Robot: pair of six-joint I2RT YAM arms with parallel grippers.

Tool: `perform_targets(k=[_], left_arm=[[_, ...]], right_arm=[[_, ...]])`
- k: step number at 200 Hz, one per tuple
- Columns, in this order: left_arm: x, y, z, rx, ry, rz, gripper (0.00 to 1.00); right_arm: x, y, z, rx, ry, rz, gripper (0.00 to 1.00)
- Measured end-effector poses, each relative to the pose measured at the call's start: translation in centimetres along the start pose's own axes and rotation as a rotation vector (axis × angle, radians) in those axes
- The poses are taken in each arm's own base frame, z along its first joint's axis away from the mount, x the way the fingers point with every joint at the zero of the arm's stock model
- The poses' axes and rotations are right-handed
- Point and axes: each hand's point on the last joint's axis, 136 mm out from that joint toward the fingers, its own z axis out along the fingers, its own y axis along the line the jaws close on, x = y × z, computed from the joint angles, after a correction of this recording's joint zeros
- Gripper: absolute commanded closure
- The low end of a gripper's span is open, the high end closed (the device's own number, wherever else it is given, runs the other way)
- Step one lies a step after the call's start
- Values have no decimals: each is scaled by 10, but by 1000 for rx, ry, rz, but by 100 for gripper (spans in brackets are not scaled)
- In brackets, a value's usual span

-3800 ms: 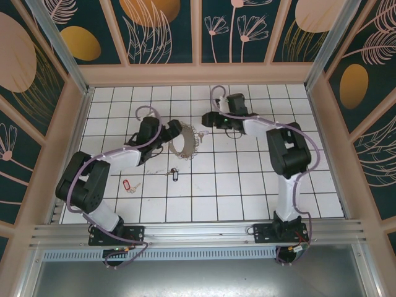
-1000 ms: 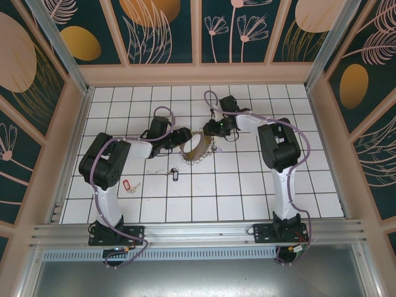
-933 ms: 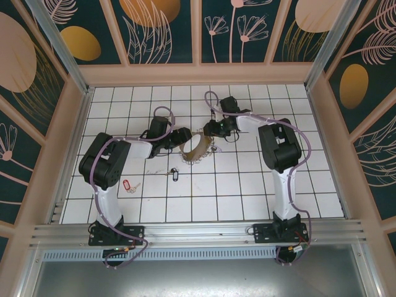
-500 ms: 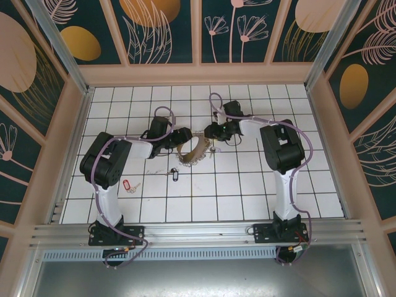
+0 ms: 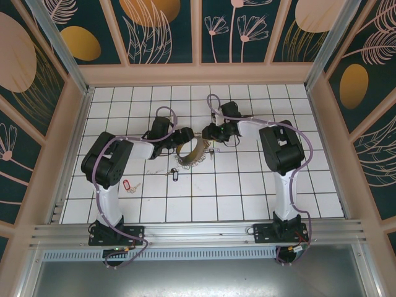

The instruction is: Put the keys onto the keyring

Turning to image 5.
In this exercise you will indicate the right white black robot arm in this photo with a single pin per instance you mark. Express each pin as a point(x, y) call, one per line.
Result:
point(286, 198)

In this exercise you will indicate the aluminium side rail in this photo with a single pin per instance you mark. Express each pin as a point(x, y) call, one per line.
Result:
point(80, 123)

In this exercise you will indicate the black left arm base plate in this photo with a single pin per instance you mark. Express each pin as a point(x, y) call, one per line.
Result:
point(136, 235)

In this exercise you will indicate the key with red tag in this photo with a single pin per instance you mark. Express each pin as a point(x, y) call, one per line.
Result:
point(126, 184)

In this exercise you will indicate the large keyring with small rings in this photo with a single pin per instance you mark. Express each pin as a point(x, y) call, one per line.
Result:
point(188, 160)

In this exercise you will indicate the grey metal sheet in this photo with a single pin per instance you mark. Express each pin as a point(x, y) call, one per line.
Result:
point(198, 278)

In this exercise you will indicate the green circuit board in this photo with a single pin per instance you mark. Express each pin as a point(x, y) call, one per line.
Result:
point(299, 249)

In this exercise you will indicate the key with pale lilac tag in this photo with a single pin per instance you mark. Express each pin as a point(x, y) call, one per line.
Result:
point(215, 150)

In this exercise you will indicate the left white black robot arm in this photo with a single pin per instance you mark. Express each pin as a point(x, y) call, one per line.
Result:
point(108, 204)

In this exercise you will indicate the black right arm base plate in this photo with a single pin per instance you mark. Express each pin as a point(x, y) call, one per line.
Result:
point(263, 235)

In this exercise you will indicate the aluminium corner post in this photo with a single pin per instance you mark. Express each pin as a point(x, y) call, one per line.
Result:
point(331, 40)
point(58, 46)

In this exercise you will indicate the key with blue tag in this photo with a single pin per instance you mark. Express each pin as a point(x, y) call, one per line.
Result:
point(176, 177)

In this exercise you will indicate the aluminium mounting rail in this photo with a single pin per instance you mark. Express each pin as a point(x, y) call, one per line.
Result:
point(201, 232)

